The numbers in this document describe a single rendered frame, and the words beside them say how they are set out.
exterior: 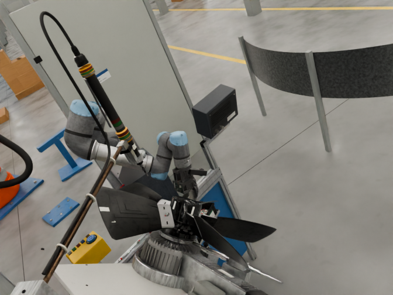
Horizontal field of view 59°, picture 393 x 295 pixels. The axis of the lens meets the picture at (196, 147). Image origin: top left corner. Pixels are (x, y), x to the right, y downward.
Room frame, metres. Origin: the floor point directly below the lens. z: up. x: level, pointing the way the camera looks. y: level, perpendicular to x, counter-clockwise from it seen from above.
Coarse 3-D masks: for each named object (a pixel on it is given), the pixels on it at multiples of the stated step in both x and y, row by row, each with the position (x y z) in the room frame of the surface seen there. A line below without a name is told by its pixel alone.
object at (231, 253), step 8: (200, 224) 0.88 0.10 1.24; (208, 224) 0.74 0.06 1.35; (208, 232) 0.84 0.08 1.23; (216, 232) 0.72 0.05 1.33; (208, 240) 0.86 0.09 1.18; (216, 240) 0.80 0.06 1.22; (224, 240) 0.72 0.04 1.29; (216, 248) 0.82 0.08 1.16; (224, 248) 0.77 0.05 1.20; (232, 248) 0.71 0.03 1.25; (232, 256) 0.75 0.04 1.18; (240, 256) 0.70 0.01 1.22; (240, 264) 0.73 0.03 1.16
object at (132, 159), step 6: (120, 144) 1.05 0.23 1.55; (126, 144) 1.06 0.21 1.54; (126, 150) 1.05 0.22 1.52; (132, 150) 1.07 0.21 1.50; (138, 150) 1.13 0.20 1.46; (126, 156) 1.07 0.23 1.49; (132, 156) 1.06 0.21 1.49; (144, 156) 1.08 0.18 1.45; (132, 162) 1.07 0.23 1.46; (138, 162) 1.06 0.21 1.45
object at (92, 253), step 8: (96, 240) 1.25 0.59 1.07; (80, 248) 1.24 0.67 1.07; (88, 248) 1.22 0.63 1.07; (96, 248) 1.22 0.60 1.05; (104, 248) 1.23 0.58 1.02; (72, 256) 1.21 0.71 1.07; (80, 256) 1.19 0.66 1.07; (88, 256) 1.19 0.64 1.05; (96, 256) 1.21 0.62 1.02; (104, 256) 1.22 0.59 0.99
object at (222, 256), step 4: (192, 244) 0.93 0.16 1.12; (196, 244) 0.92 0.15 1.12; (204, 248) 0.89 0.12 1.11; (208, 248) 0.88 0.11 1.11; (208, 252) 0.88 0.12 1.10; (212, 252) 0.86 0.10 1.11; (216, 252) 0.86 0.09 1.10; (220, 256) 0.84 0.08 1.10; (224, 256) 0.83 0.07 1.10; (228, 260) 0.82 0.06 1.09; (252, 268) 0.76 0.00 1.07; (256, 272) 0.74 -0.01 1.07; (260, 272) 0.74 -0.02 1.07; (268, 276) 0.72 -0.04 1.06; (276, 280) 0.70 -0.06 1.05
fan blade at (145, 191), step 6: (126, 186) 1.29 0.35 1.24; (132, 186) 1.28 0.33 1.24; (138, 186) 1.27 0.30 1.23; (144, 186) 1.25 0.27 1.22; (132, 192) 1.22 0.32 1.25; (138, 192) 1.21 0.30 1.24; (144, 192) 1.20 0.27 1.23; (150, 192) 1.19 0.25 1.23; (150, 198) 1.14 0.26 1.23; (156, 198) 1.13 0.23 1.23
